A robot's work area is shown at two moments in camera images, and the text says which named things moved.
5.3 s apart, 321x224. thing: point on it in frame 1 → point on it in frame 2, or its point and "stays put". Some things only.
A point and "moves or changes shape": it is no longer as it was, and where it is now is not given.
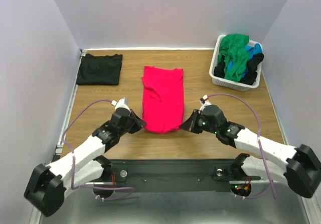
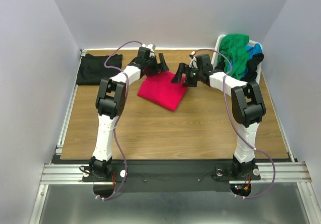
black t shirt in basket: (251, 74) stays put
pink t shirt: (163, 99) moves or changes shape
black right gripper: (195, 121) → (187, 75)
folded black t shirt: (100, 70) stays put
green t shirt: (233, 48) stays put
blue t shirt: (256, 48) stays put
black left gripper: (139, 123) → (159, 68)
